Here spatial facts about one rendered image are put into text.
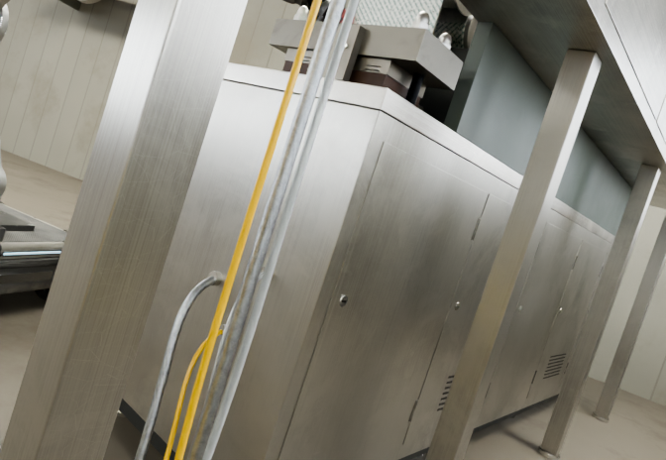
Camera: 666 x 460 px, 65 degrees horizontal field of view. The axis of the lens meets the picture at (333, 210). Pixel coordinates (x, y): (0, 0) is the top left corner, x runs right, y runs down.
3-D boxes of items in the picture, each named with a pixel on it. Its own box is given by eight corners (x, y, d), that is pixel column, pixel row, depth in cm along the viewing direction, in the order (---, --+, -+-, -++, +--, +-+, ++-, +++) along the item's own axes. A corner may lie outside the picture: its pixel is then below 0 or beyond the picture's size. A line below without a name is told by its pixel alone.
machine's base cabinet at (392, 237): (472, 350, 329) (516, 220, 325) (577, 402, 289) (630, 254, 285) (72, 398, 133) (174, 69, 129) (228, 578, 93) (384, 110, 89)
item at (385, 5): (342, 58, 131) (366, -14, 130) (421, 68, 117) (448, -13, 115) (341, 57, 131) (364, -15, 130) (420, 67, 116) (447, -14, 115)
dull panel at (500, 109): (623, 244, 287) (638, 202, 286) (630, 246, 285) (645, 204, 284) (441, 129, 113) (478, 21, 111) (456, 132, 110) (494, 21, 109)
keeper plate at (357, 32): (311, 77, 108) (328, 26, 108) (348, 83, 102) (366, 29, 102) (303, 73, 107) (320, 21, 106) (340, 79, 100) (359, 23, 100)
